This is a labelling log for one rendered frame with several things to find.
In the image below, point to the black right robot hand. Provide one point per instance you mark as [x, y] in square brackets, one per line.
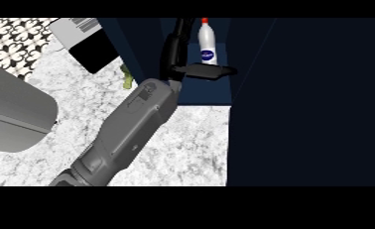
[172, 51]

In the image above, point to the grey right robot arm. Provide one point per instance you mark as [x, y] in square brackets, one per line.
[132, 124]

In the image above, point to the dark blue cabinet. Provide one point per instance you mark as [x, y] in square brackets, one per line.
[206, 92]

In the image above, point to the white bottle with red cap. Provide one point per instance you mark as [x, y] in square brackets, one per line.
[209, 41]

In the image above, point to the green vegetable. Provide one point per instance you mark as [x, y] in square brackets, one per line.
[128, 79]

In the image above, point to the grey appliance with black panel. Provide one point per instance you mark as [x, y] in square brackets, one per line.
[86, 46]

